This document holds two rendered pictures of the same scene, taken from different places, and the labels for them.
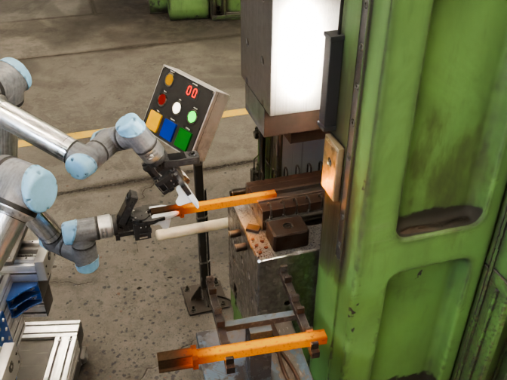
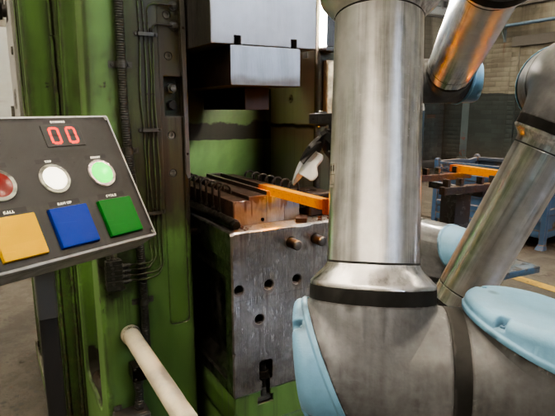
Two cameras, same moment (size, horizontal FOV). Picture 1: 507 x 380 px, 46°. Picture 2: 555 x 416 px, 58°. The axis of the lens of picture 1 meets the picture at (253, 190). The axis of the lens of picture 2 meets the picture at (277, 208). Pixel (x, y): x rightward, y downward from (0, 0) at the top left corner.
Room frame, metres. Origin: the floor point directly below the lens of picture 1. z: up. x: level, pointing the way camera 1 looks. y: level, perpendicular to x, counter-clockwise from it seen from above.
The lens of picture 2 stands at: (1.93, 1.27, 1.21)
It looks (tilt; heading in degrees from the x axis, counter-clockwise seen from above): 11 degrees down; 257
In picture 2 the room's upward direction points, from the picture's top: straight up
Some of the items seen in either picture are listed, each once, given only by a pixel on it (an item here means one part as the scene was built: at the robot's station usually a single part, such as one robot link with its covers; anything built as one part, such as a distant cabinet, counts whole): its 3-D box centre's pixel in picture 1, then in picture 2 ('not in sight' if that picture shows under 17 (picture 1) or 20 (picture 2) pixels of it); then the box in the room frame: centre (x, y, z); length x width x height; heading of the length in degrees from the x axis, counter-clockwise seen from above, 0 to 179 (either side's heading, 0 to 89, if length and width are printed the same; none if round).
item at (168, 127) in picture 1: (168, 130); (73, 226); (2.10, 0.34, 1.01); 0.07 x 0.05 x 0.07; 42
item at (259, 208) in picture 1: (310, 193); (234, 195); (1.73, -0.20, 0.96); 0.42 x 0.20 x 0.09; 107
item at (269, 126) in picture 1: (317, 100); (231, 71); (1.73, -0.20, 1.32); 0.42 x 0.20 x 0.10; 107
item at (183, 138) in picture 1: (183, 139); (119, 216); (2.03, 0.27, 1.01); 0.07 x 0.05 x 0.07; 42
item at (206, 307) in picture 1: (204, 291); not in sight; (2.18, 0.24, 0.05); 0.22 x 0.22 x 0.09; 17
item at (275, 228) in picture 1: (287, 233); (310, 200); (1.52, -0.11, 0.95); 0.12 x 0.08 x 0.06; 107
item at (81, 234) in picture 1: (81, 231); (444, 248); (1.48, 0.54, 0.98); 0.11 x 0.08 x 0.09; 107
